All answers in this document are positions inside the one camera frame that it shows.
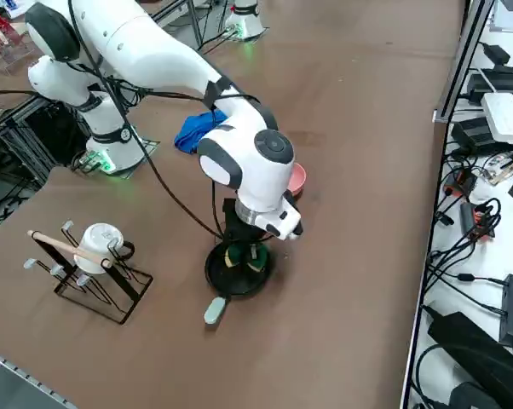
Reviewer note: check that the aluminium table rail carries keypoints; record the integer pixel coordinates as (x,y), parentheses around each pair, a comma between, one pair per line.
(22,372)

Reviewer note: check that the clear rack with red items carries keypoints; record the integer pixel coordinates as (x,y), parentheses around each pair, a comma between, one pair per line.
(3,47)

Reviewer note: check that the small black power adapter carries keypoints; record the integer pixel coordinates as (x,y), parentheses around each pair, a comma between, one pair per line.
(497,53)

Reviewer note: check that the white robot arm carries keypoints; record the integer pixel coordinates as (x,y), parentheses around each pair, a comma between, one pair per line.
(154,47)
(248,23)

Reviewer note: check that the slim black adapter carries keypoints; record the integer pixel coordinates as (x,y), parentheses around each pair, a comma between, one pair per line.
(467,217)

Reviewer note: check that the aluminium frame post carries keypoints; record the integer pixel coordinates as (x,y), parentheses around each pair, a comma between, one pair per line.
(463,55)

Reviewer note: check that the packet of sticks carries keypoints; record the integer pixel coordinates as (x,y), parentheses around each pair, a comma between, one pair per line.
(508,168)

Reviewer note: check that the red and black connector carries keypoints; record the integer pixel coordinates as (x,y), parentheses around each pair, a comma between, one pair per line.
(459,183)

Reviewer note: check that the large black case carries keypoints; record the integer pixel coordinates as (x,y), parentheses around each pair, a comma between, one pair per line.
(474,349)

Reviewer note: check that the long black device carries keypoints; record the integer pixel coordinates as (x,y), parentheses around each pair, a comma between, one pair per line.
(508,81)

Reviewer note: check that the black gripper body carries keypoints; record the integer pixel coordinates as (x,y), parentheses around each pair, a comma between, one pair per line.
(239,232)

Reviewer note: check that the green and yellow sponge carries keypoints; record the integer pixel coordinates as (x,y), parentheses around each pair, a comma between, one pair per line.
(261,260)

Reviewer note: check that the pink bowl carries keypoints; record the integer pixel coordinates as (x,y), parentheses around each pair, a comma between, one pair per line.
(298,179)

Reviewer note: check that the black computer case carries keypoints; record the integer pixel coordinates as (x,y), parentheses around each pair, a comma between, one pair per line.
(58,132)

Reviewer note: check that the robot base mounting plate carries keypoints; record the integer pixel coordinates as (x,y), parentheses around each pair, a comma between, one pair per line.
(150,145)

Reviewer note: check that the orange and black connector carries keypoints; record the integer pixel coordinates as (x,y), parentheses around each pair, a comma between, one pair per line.
(483,226)

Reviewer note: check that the blue cloth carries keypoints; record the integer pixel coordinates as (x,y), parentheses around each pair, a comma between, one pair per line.
(190,134)

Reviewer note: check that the white power box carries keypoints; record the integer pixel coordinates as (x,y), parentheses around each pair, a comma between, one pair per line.
(505,117)

